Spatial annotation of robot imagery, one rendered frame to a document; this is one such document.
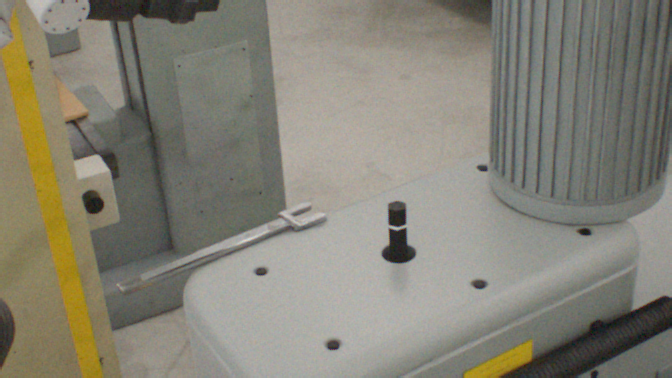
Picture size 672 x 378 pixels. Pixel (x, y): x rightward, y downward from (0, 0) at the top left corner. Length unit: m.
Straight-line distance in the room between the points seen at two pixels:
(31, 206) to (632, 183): 2.02
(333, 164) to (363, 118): 0.51
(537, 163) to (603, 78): 0.12
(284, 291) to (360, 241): 0.12
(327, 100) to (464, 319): 4.71
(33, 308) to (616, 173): 2.19
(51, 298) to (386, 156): 2.47
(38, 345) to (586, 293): 2.23
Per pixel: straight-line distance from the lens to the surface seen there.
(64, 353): 3.15
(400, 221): 1.04
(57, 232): 2.92
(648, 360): 1.29
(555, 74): 1.04
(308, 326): 0.98
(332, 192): 4.79
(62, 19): 1.29
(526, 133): 1.09
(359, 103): 5.61
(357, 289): 1.02
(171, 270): 1.07
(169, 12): 1.39
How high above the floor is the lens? 2.51
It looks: 31 degrees down
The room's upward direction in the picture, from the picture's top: 4 degrees counter-clockwise
